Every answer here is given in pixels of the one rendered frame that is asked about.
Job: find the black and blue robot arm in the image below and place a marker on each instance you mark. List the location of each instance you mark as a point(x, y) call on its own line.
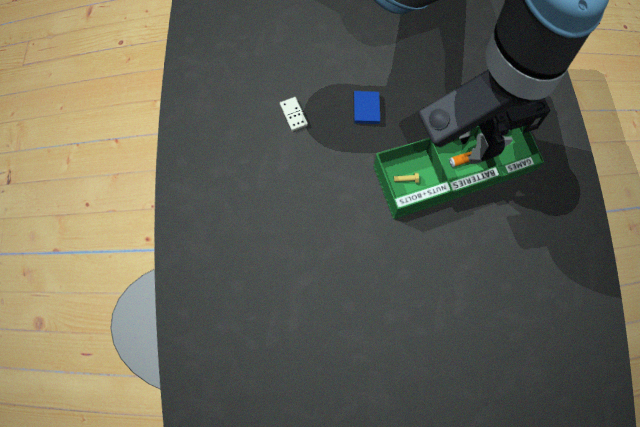
point(539, 38)

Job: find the green three-compartment bin tray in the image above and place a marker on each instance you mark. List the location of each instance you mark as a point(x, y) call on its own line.
point(423, 157)

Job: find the orange aa battery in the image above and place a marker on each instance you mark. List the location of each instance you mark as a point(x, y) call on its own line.
point(460, 159)

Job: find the yellow bolt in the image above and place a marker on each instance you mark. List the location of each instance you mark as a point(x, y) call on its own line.
point(414, 177)

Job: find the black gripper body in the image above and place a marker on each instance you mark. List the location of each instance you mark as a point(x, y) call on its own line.
point(522, 112)

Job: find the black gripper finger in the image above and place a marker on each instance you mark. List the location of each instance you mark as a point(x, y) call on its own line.
point(465, 137)
point(487, 149)

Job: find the white domino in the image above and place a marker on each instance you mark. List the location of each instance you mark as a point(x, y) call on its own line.
point(293, 114)

